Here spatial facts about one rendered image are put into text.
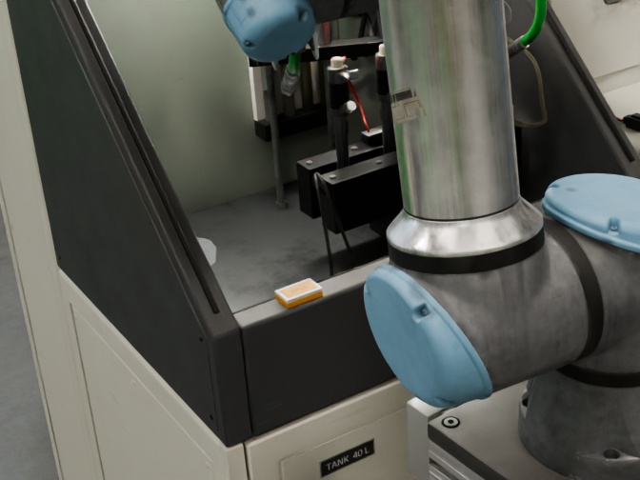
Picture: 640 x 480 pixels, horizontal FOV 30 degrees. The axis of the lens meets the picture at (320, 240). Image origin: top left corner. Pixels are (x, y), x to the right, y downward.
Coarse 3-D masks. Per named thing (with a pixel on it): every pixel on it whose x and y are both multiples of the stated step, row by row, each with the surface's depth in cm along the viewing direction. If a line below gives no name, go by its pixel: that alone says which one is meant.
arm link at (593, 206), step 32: (576, 192) 93; (608, 192) 94; (544, 224) 91; (576, 224) 90; (608, 224) 89; (576, 256) 89; (608, 256) 89; (608, 288) 89; (608, 320) 90; (608, 352) 94
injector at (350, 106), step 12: (336, 72) 164; (336, 84) 164; (348, 84) 166; (336, 96) 165; (348, 96) 166; (336, 108) 166; (348, 108) 164; (336, 120) 168; (336, 132) 168; (348, 132) 169; (336, 144) 169; (348, 144) 170; (336, 156) 171; (348, 156) 170
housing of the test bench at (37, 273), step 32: (0, 0) 171; (0, 32) 176; (0, 64) 182; (0, 96) 188; (0, 128) 194; (0, 160) 200; (32, 160) 182; (0, 192) 207; (32, 192) 188; (32, 224) 195; (32, 256) 201; (32, 288) 208; (32, 320) 216; (64, 320) 195; (32, 352) 224; (64, 352) 203; (64, 384) 210; (64, 416) 218; (64, 448) 226
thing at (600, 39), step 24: (552, 0) 181; (576, 0) 183; (600, 0) 186; (624, 0) 188; (576, 24) 184; (600, 24) 186; (624, 24) 189; (576, 48) 185; (600, 48) 187; (624, 48) 190; (600, 72) 188; (624, 72) 191
